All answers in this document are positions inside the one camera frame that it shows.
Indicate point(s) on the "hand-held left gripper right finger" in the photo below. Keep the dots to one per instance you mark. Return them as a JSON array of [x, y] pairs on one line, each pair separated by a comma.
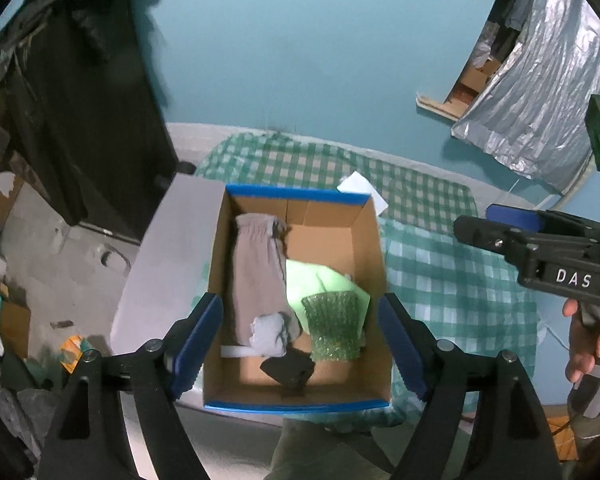
[[402, 350]]

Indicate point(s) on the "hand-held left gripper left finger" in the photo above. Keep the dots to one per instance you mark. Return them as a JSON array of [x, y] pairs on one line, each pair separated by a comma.
[[197, 345]]

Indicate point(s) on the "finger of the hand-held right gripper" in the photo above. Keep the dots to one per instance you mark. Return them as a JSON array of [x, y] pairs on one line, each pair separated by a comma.
[[480, 232], [512, 216]]

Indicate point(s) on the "green bubble wrap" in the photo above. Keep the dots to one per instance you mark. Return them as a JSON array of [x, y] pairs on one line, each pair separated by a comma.
[[332, 327]]

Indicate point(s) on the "grey sock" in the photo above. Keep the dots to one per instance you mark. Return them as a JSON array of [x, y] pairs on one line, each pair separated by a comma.
[[257, 275]]

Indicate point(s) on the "black sock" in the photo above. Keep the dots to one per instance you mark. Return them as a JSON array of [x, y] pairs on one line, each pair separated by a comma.
[[287, 367]]

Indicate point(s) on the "light green cloth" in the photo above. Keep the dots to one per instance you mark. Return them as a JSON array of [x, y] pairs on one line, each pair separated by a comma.
[[310, 280]]

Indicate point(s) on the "blue cardboard box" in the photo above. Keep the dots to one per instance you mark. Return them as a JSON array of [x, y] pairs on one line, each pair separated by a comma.
[[330, 240]]

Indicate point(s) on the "person's right hand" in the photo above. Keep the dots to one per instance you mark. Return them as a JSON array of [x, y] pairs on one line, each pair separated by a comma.
[[577, 345]]

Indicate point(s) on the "white cloth strip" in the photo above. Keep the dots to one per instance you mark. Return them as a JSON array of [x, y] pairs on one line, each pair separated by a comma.
[[235, 351]]

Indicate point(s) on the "light green checked tablecloth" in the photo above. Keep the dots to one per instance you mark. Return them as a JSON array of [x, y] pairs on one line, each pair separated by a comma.
[[455, 290]]

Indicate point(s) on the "silver foil curtain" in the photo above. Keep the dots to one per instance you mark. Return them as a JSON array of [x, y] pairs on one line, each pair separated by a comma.
[[540, 100]]

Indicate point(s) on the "orange and green packet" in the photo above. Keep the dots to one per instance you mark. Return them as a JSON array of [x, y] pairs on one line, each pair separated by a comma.
[[74, 354]]

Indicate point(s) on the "white paper sheet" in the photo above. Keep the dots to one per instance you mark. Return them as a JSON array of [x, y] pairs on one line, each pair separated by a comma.
[[357, 185]]

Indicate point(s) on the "pale wooden board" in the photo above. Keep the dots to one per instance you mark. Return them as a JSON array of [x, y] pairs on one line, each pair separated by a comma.
[[435, 106]]

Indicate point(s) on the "brown cardboard box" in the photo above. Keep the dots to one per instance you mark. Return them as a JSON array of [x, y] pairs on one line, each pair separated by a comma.
[[475, 80]]

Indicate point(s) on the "wooden crate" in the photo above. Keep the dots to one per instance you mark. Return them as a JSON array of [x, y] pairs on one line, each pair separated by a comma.
[[565, 435]]

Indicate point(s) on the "brown cardboard sheet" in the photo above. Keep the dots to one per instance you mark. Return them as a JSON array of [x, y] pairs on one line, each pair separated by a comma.
[[15, 327]]

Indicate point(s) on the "dark hanging clothes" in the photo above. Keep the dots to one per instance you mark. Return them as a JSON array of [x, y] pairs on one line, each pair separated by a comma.
[[80, 110]]

